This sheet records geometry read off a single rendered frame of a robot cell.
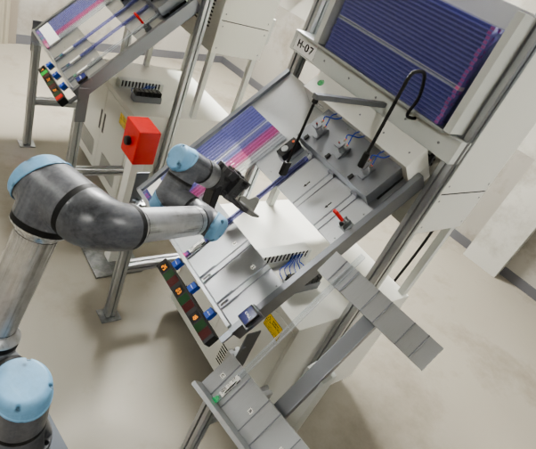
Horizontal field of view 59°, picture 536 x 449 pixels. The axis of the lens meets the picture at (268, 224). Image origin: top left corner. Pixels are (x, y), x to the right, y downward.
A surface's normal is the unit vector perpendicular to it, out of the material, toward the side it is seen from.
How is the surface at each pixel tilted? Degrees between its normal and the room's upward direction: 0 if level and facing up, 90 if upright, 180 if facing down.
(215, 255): 48
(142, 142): 90
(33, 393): 7
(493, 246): 90
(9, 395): 7
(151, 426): 0
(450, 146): 90
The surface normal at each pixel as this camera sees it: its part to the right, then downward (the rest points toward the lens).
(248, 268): -0.33, -0.46
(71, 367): 0.36, -0.77
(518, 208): -0.68, 0.17
